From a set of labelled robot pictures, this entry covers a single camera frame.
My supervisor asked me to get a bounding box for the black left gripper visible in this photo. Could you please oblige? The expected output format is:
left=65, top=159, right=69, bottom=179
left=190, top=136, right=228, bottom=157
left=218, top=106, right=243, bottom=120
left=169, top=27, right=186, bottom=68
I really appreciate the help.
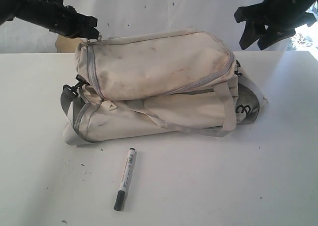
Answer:
left=22, top=2, right=98, bottom=39

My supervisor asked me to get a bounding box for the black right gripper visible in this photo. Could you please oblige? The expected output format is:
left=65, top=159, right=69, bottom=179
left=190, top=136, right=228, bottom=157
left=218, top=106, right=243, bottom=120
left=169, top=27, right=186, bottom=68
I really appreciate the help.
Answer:
left=234, top=0, right=317, bottom=50

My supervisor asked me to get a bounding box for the white canvas duffel bag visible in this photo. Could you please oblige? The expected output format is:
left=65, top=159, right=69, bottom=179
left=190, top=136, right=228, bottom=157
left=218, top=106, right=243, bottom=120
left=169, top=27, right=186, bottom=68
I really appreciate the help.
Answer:
left=60, top=29, right=267, bottom=146

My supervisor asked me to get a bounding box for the white marker with black cap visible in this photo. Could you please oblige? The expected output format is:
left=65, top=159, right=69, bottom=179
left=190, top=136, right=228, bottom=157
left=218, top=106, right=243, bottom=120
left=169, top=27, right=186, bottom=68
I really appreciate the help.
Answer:
left=114, top=148, right=136, bottom=211

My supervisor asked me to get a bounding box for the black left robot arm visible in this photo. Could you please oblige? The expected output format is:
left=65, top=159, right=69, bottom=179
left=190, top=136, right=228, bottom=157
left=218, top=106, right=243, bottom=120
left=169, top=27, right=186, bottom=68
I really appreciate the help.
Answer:
left=0, top=0, right=99, bottom=40

